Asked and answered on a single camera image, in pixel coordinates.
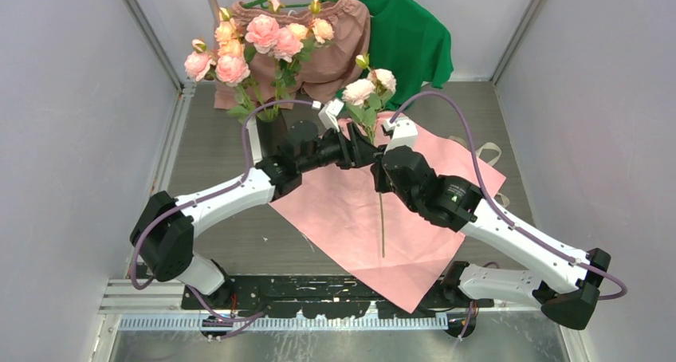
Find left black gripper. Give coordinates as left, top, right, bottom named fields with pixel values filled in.
left=299, top=123, right=377, bottom=175

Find pale pink rose stem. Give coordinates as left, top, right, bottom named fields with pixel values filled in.
left=340, top=52, right=398, bottom=259

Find pink paper bouquet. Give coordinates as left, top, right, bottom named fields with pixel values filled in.
left=268, top=111, right=507, bottom=314

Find cream printed ribbon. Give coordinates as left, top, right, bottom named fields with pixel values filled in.
left=448, top=136, right=511, bottom=208

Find peach rose stem with bud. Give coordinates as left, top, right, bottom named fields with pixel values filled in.
left=214, top=7, right=263, bottom=120

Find black conical vase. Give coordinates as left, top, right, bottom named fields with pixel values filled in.
left=256, top=112, right=287, bottom=157

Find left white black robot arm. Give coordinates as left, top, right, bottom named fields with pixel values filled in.
left=130, top=121, right=381, bottom=309

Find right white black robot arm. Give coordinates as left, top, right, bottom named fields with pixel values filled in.
left=371, top=146, right=611, bottom=330

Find pink shorts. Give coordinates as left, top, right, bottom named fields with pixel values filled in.
left=214, top=0, right=371, bottom=109

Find green t-shirt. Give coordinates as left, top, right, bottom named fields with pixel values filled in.
left=357, top=0, right=454, bottom=111

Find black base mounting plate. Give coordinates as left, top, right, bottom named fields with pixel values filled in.
left=210, top=275, right=468, bottom=319

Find silver clothes rack pole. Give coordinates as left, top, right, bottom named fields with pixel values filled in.
left=207, top=0, right=262, bottom=164

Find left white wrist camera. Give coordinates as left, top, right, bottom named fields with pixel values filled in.
left=318, top=98, right=344, bottom=132

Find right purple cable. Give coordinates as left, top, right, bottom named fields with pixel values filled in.
left=387, top=90, right=630, bottom=340

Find purple cable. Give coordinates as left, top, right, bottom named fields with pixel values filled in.
left=387, top=90, right=630, bottom=340
left=128, top=99, right=322, bottom=340

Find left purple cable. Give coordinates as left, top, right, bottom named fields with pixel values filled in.
left=128, top=99, right=322, bottom=340

